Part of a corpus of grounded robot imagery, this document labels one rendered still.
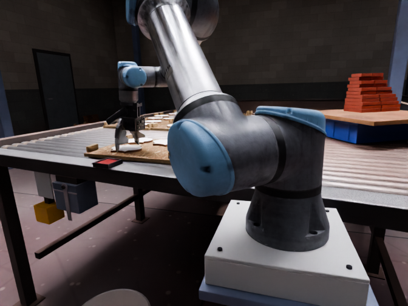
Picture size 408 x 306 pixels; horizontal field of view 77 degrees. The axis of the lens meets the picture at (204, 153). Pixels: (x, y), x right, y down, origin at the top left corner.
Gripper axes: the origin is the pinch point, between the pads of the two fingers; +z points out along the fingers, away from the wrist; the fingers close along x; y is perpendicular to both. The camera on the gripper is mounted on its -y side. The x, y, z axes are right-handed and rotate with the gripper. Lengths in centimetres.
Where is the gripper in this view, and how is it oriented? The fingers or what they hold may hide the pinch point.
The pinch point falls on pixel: (127, 148)
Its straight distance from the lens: 116.6
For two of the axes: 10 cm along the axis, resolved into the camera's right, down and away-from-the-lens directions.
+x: 3.5, -2.4, 9.1
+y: 9.4, 1.2, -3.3
